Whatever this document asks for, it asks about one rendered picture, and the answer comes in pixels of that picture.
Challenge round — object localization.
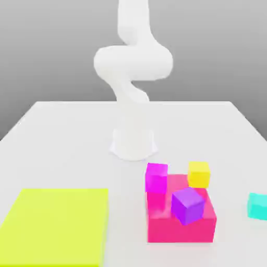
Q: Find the small magenta cube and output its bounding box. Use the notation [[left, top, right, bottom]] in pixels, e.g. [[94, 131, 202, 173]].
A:
[[145, 162, 169, 194]]

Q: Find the small yellow cube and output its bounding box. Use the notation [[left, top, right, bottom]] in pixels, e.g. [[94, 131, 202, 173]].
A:
[[187, 161, 211, 189]]

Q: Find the small purple cube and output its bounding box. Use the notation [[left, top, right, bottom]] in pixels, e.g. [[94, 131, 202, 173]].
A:
[[171, 187, 206, 226]]

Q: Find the small cyan cube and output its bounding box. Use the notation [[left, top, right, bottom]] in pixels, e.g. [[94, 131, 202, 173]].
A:
[[247, 192, 267, 221]]

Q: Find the large pink box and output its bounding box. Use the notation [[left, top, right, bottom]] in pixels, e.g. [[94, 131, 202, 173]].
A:
[[145, 174, 217, 244]]

